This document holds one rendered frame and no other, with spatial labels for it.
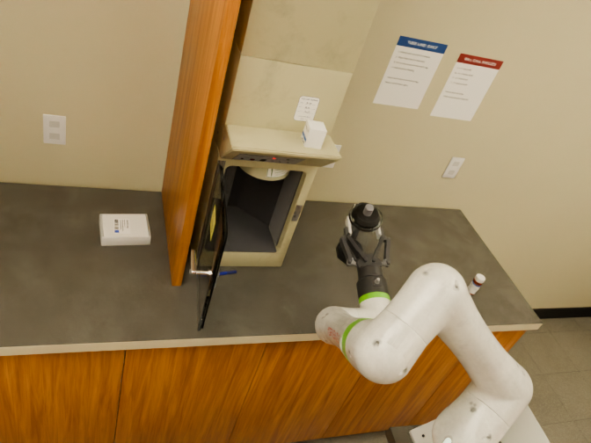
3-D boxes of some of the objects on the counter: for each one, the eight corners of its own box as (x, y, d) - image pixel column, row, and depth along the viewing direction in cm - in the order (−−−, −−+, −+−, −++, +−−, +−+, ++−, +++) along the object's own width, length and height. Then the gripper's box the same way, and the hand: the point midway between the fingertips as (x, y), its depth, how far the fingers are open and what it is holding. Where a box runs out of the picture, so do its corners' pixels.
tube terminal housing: (185, 217, 195) (224, 16, 148) (266, 221, 207) (326, 35, 160) (193, 265, 178) (239, 54, 131) (281, 266, 190) (353, 73, 143)
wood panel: (161, 192, 203) (233, -289, 118) (169, 192, 204) (246, -284, 119) (171, 286, 169) (284, -296, 83) (181, 286, 170) (302, -289, 84)
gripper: (409, 276, 156) (397, 213, 168) (339, 274, 152) (331, 210, 165) (401, 287, 162) (390, 226, 174) (333, 286, 158) (326, 223, 171)
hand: (362, 225), depth 168 cm, fingers closed on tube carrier, 9 cm apart
